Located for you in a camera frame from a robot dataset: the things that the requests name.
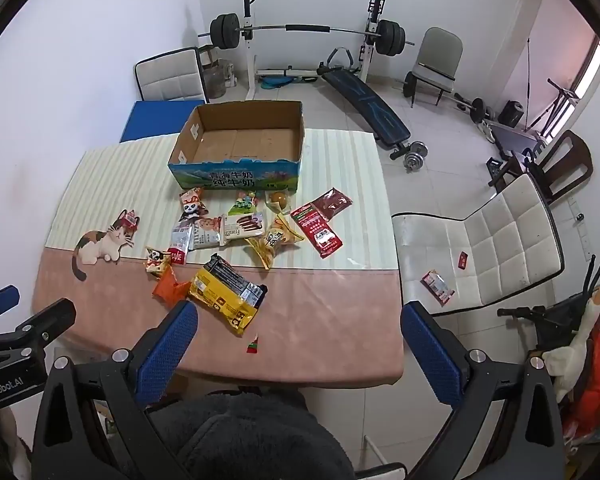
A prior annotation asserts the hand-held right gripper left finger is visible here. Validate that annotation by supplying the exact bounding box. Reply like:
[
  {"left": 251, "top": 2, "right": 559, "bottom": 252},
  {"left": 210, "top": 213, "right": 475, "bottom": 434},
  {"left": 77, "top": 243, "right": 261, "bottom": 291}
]
[{"left": 32, "top": 300, "right": 199, "bottom": 480}]

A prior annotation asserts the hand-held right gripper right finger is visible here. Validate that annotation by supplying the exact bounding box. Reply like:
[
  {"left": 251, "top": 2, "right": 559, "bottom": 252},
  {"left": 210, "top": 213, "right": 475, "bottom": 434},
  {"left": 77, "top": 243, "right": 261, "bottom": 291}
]
[{"left": 401, "top": 301, "right": 566, "bottom": 480}]

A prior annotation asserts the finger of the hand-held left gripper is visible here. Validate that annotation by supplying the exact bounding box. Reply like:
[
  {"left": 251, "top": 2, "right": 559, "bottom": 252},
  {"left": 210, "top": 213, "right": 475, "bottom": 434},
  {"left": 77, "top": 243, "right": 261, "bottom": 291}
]
[
  {"left": 0, "top": 298, "right": 77, "bottom": 361},
  {"left": 0, "top": 285, "right": 21, "bottom": 328}
]

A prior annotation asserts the large yellow black snack packet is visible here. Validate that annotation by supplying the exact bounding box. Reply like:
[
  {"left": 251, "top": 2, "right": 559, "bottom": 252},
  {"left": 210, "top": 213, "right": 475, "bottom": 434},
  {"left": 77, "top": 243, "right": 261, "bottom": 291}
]
[{"left": 186, "top": 254, "right": 269, "bottom": 337}]

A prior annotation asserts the small panda snack packet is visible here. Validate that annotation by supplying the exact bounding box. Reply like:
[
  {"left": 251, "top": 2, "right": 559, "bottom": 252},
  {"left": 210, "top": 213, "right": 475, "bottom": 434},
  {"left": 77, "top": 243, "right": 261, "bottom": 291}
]
[{"left": 145, "top": 246, "right": 173, "bottom": 278}]

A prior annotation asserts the orange white snack packet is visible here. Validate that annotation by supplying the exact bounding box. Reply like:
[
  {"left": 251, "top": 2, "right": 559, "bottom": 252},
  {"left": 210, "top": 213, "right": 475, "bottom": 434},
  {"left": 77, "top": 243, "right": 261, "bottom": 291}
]
[{"left": 189, "top": 216, "right": 226, "bottom": 251}]

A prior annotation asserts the white wafer stick packet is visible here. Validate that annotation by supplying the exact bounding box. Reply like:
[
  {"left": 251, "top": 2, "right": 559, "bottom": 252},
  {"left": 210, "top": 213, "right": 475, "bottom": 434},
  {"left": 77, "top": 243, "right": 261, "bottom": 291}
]
[{"left": 220, "top": 211, "right": 267, "bottom": 246}]

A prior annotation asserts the panda print snack packet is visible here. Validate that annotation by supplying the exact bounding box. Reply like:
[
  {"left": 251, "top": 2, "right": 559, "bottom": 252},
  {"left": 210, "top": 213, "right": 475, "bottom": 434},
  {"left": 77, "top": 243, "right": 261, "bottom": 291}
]
[{"left": 179, "top": 187, "right": 208, "bottom": 223}]

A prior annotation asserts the yellow chip packet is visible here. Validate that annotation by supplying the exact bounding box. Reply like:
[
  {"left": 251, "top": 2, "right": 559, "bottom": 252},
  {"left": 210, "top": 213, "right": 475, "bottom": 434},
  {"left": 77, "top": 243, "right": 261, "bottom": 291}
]
[{"left": 246, "top": 214, "right": 305, "bottom": 270}]

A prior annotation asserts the green candy ball packet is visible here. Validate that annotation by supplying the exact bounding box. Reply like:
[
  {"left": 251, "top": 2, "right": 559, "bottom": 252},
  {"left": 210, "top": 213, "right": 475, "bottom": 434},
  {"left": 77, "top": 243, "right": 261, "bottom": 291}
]
[{"left": 228, "top": 191, "right": 259, "bottom": 216}]

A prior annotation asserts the red green spicy strip packet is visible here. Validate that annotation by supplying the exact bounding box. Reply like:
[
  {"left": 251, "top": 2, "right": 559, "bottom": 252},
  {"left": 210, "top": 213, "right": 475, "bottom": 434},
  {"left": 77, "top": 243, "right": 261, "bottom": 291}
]
[{"left": 290, "top": 201, "right": 343, "bottom": 259}]

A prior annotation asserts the clear bun packet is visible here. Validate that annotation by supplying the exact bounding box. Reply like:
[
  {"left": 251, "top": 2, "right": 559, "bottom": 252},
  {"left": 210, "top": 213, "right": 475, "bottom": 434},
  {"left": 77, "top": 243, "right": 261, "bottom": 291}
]
[{"left": 265, "top": 189, "right": 293, "bottom": 212}]

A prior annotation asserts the cardboard box blue print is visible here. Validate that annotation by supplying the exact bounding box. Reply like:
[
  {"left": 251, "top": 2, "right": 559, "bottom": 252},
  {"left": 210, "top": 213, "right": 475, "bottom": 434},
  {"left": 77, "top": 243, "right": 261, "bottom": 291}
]
[{"left": 167, "top": 100, "right": 307, "bottom": 195}]

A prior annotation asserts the person's dark fleece clothing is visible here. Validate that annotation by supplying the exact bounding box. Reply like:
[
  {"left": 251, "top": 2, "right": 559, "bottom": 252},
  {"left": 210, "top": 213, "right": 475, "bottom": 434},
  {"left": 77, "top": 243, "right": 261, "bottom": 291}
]
[{"left": 145, "top": 391, "right": 356, "bottom": 480}]

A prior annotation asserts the black metal stand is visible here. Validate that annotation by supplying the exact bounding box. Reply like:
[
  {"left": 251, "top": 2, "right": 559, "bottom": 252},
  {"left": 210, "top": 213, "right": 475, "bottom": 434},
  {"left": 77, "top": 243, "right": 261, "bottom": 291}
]
[{"left": 497, "top": 255, "right": 600, "bottom": 351}]

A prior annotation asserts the cat print tablecloth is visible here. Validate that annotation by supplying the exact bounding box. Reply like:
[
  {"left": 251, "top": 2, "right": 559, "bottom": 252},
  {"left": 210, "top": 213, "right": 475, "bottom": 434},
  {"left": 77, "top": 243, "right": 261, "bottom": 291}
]
[{"left": 32, "top": 127, "right": 406, "bottom": 386}]

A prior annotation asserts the white goose plush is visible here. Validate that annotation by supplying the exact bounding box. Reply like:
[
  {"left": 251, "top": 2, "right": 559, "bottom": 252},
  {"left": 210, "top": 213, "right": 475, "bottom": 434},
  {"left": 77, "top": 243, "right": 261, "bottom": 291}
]
[{"left": 542, "top": 287, "right": 600, "bottom": 403}]

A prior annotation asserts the white quilted lounge chair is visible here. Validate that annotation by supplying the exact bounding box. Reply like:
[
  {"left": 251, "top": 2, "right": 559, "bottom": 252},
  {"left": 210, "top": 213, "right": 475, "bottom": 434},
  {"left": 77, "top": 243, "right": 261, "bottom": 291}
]
[{"left": 391, "top": 172, "right": 566, "bottom": 317}]

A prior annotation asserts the orange bag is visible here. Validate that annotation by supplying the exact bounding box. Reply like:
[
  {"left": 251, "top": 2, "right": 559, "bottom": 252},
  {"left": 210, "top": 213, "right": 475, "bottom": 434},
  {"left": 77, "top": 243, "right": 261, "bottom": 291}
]
[{"left": 562, "top": 305, "right": 600, "bottom": 441}]

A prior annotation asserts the dark red snack packet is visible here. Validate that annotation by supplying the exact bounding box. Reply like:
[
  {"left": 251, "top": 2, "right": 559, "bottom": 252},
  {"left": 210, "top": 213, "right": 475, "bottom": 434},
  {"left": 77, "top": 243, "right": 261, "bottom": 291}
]
[{"left": 311, "top": 187, "right": 354, "bottom": 220}]

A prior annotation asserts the chrome dumbbell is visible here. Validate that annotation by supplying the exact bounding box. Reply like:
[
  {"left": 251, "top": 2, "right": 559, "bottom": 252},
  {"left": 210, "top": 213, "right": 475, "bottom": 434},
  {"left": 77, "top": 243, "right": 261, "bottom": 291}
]
[{"left": 390, "top": 141, "right": 429, "bottom": 171}]

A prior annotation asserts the blue mat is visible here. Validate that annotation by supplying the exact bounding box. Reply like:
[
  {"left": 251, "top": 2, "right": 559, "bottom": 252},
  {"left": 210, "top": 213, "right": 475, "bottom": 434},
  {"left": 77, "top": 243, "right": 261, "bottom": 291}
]
[{"left": 120, "top": 100, "right": 206, "bottom": 143}]

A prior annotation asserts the black exercise equipment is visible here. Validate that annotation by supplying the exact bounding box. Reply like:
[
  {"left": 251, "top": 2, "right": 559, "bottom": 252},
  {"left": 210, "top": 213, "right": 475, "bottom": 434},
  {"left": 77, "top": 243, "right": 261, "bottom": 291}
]
[{"left": 485, "top": 120, "right": 548, "bottom": 188}]

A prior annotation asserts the brown wooden chair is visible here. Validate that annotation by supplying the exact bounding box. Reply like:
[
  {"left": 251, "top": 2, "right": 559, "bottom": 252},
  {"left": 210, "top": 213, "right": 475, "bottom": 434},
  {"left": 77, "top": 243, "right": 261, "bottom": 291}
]
[{"left": 525, "top": 130, "right": 594, "bottom": 206}]

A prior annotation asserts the short floor barbell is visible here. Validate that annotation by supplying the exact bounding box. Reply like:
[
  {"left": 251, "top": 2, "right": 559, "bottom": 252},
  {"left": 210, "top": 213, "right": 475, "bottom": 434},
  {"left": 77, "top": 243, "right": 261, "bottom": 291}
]
[{"left": 452, "top": 91, "right": 491, "bottom": 125}]

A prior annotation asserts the black box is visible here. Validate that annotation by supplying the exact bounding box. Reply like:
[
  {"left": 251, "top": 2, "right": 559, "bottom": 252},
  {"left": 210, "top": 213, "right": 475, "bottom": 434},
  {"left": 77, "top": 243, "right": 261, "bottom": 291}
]
[{"left": 502, "top": 101, "right": 526, "bottom": 127}]

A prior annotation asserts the black sit-up bench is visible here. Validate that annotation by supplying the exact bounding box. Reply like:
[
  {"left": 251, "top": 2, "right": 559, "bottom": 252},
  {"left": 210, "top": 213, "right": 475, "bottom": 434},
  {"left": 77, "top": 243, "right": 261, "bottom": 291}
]
[{"left": 316, "top": 47, "right": 413, "bottom": 153}]

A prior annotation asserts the white quilted black-edged chair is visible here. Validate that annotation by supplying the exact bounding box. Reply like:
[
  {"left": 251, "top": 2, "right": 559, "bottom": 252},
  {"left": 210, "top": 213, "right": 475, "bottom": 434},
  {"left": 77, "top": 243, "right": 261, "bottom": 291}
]
[{"left": 134, "top": 46, "right": 208, "bottom": 106}]

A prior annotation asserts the clear water jug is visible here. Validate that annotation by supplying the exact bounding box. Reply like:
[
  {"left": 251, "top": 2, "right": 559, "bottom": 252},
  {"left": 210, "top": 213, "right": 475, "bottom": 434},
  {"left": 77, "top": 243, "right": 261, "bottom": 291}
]
[{"left": 201, "top": 57, "right": 231, "bottom": 100}]

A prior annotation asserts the black tripod stand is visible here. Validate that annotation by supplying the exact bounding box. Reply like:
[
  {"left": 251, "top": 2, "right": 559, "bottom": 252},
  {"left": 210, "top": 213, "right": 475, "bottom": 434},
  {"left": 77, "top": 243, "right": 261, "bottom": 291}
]
[{"left": 525, "top": 77, "right": 581, "bottom": 136}]

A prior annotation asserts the blue balance disc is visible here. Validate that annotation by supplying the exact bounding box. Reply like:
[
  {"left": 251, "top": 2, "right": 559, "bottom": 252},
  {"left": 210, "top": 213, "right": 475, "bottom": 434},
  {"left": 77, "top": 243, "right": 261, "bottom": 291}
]
[{"left": 257, "top": 74, "right": 321, "bottom": 91}]

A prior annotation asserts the white squat rack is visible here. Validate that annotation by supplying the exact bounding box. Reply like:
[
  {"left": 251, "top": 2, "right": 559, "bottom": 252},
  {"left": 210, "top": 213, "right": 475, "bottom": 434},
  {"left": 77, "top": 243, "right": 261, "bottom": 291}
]
[{"left": 237, "top": 0, "right": 388, "bottom": 101}]

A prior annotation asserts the grey folding chair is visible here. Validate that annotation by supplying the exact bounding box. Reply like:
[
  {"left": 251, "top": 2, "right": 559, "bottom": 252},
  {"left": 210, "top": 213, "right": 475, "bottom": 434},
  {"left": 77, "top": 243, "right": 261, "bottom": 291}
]
[{"left": 404, "top": 27, "right": 465, "bottom": 108}]

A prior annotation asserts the barbell with black plates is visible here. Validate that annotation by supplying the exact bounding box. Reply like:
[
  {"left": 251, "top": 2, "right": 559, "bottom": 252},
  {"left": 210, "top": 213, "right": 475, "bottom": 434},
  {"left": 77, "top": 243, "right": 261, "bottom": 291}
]
[{"left": 197, "top": 14, "right": 415, "bottom": 56}]

